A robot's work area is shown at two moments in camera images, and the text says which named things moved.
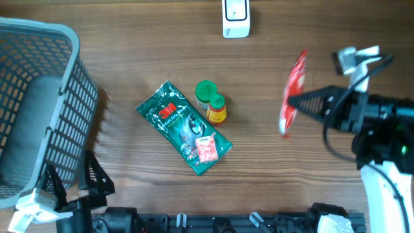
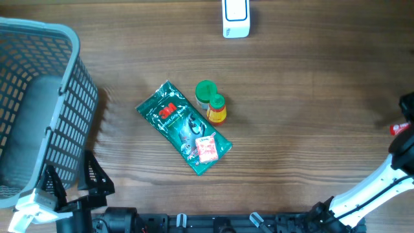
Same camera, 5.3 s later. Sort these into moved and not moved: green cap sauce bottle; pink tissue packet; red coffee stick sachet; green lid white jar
Moved: red coffee stick sachet
Not moved: green cap sauce bottle; green lid white jar; pink tissue packet
